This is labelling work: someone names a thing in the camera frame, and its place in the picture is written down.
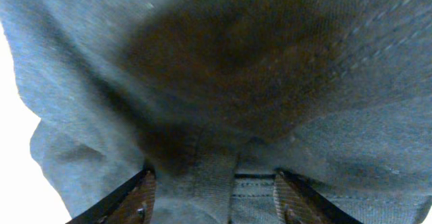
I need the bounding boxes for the dark teal t-shirt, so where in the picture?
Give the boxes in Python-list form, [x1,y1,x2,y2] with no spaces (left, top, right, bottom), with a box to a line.
[1,0,431,223]

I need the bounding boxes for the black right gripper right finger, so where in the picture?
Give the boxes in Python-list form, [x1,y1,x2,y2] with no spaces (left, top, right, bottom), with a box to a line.
[273,170,362,224]

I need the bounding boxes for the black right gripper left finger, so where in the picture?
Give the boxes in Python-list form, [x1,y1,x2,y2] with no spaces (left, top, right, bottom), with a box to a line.
[67,169,156,224]

